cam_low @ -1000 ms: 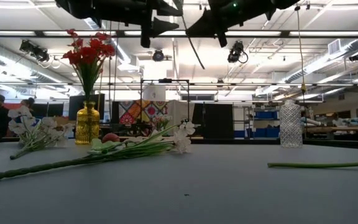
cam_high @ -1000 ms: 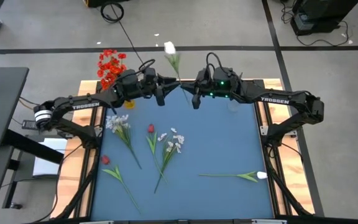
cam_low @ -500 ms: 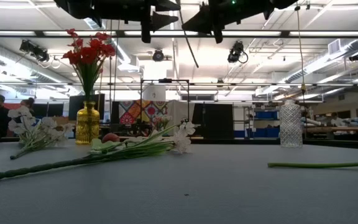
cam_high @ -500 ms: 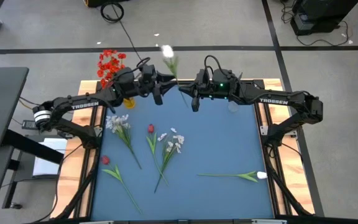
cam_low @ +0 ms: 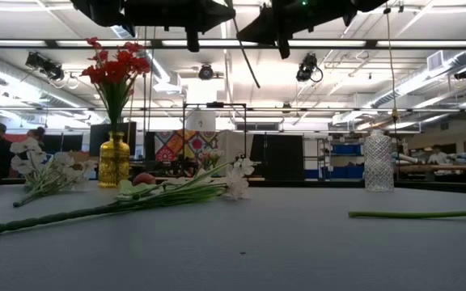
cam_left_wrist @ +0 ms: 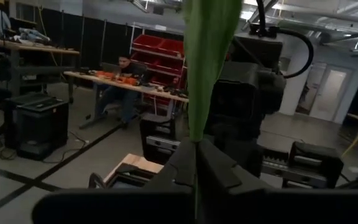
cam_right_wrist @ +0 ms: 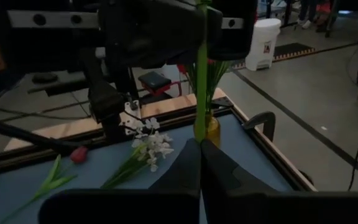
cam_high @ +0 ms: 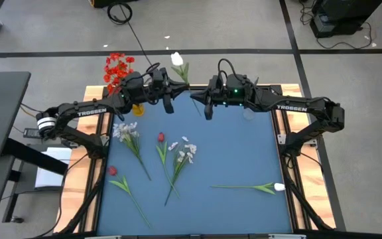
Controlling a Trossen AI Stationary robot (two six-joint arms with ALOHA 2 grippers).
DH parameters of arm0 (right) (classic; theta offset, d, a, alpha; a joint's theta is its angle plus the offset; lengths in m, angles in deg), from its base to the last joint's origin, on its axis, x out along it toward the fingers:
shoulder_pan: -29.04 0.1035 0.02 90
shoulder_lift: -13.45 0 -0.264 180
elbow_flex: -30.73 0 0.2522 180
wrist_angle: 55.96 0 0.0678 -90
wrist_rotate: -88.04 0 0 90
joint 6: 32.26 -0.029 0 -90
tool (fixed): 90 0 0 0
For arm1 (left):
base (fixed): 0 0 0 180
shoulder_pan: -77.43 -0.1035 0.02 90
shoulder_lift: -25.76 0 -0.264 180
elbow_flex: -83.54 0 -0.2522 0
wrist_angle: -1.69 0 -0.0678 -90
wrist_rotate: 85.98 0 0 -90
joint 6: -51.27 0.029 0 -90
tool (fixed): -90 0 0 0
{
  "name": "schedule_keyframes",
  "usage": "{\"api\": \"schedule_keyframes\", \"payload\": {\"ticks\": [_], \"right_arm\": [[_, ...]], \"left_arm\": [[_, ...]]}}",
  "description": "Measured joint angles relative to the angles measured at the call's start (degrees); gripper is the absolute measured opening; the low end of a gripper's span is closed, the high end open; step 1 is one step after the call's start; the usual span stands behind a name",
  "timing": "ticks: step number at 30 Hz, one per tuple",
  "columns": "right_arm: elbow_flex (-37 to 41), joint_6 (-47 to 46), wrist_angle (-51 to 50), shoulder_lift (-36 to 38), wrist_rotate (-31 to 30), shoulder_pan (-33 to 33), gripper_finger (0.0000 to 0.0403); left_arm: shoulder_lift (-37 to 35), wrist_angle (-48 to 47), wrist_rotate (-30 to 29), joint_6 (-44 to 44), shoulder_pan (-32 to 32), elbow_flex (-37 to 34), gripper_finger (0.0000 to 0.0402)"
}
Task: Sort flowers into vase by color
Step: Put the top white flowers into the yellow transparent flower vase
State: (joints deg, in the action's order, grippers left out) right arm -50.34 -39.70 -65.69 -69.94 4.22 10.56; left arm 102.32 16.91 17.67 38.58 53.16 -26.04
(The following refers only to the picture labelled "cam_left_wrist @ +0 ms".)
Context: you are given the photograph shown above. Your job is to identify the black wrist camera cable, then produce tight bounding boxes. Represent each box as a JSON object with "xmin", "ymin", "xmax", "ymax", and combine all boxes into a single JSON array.
[{"xmin": 255, "ymin": 0, "xmax": 315, "ymax": 78}]

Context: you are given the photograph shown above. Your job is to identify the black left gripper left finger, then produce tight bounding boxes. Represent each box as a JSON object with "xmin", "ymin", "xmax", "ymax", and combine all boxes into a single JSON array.
[{"xmin": 144, "ymin": 139, "xmax": 198, "ymax": 224}]

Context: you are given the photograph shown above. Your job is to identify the white double door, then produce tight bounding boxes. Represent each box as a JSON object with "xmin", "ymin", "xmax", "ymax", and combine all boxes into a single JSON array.
[{"xmin": 295, "ymin": 63, "xmax": 352, "ymax": 122}]

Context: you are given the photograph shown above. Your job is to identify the black curtain partition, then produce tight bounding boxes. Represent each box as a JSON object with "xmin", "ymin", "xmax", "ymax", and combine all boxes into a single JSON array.
[{"xmin": 11, "ymin": 6, "xmax": 185, "ymax": 71}]

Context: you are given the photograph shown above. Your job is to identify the orange tools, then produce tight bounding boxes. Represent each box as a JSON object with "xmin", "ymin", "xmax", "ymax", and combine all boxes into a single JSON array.
[{"xmin": 95, "ymin": 70, "xmax": 139, "ymax": 86}]

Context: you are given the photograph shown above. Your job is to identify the long wooden table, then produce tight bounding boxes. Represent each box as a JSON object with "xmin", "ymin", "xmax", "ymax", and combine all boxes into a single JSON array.
[{"xmin": 63, "ymin": 70, "xmax": 190, "ymax": 130}]

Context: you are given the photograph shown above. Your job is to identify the red bin shelf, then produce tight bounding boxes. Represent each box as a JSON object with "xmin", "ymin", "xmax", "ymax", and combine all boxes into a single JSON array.
[{"xmin": 130, "ymin": 33, "xmax": 188, "ymax": 108}]

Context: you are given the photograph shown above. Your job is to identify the grey laptop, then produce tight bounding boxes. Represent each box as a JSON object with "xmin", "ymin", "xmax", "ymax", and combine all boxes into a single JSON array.
[{"xmin": 100, "ymin": 62, "xmax": 122, "ymax": 75}]

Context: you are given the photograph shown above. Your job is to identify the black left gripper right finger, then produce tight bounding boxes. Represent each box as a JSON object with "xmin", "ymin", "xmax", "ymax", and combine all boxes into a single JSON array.
[{"xmin": 197, "ymin": 139, "xmax": 273, "ymax": 224}]

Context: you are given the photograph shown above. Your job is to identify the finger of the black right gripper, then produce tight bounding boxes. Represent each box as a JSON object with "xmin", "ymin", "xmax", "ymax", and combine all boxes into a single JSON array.
[
  {"xmin": 140, "ymin": 118, "xmax": 180, "ymax": 166},
  {"xmin": 289, "ymin": 141, "xmax": 344, "ymax": 189}
]

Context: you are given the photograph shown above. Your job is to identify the white artificial tulip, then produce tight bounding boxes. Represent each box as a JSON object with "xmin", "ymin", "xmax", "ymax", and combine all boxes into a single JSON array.
[{"xmin": 181, "ymin": 0, "xmax": 244, "ymax": 144}]

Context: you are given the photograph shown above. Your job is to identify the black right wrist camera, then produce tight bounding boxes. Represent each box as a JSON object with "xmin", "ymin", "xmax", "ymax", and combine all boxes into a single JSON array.
[{"xmin": 230, "ymin": 32, "xmax": 284, "ymax": 71}]

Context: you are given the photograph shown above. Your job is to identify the black equipment case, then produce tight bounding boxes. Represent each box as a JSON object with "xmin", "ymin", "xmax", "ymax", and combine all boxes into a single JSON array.
[{"xmin": 4, "ymin": 93, "xmax": 70, "ymax": 161}]

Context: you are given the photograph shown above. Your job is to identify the wooden workbench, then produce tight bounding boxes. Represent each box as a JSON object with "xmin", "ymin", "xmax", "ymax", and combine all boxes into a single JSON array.
[{"xmin": 0, "ymin": 34, "xmax": 80, "ymax": 103}]

